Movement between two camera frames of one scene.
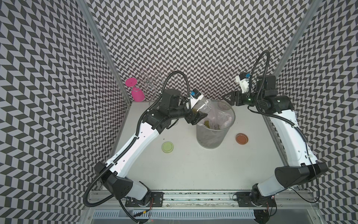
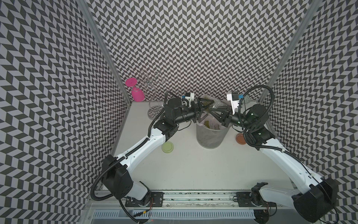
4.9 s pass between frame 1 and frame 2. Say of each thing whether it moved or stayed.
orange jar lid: stayed
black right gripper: moved
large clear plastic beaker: stayed
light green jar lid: stayed
